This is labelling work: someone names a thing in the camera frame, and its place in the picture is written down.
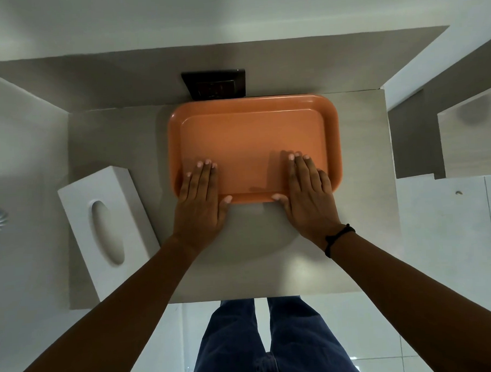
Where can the black wall socket plate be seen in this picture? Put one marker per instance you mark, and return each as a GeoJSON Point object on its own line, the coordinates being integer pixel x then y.
{"type": "Point", "coordinates": [213, 85]}

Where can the person's left little finger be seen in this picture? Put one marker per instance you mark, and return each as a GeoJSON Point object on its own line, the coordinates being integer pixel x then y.
{"type": "Point", "coordinates": [186, 187]}

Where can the person's right thumb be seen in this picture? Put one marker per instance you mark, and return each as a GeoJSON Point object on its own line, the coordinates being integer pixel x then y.
{"type": "Point", "coordinates": [281, 201]}

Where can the person's right hand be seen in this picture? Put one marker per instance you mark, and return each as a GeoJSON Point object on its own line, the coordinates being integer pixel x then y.
{"type": "Point", "coordinates": [311, 213]}

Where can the person's left forearm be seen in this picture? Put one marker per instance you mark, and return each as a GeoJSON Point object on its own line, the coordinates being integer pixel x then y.
{"type": "Point", "coordinates": [113, 319]}

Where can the person's left hand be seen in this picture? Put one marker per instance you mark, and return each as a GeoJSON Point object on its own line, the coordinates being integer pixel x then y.
{"type": "Point", "coordinates": [198, 218]}

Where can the person's right middle finger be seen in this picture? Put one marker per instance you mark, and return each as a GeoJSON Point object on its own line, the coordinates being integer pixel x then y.
{"type": "Point", "coordinates": [301, 171]}

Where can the white tissue box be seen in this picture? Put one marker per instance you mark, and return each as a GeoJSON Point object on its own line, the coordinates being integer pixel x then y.
{"type": "Point", "coordinates": [119, 185]}

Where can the dark blue jeans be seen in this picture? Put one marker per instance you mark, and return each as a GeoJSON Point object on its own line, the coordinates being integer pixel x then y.
{"type": "Point", "coordinates": [293, 344]}

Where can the person's left middle finger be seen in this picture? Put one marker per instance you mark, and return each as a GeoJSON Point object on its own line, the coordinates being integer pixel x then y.
{"type": "Point", "coordinates": [205, 178]}

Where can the person's left thumb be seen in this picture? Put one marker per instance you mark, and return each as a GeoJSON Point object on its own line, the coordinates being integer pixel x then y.
{"type": "Point", "coordinates": [225, 205]}

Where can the orange plastic tray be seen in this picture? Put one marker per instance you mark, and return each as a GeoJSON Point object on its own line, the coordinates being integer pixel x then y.
{"type": "Point", "coordinates": [251, 135]}

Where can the person's right little finger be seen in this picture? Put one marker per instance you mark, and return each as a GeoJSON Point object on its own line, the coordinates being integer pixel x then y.
{"type": "Point", "coordinates": [325, 181]}

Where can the person's right forearm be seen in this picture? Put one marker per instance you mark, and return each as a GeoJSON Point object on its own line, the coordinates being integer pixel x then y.
{"type": "Point", "coordinates": [417, 302]}

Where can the black wrist band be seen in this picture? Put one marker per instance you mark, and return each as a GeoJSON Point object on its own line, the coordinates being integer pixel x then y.
{"type": "Point", "coordinates": [332, 239]}

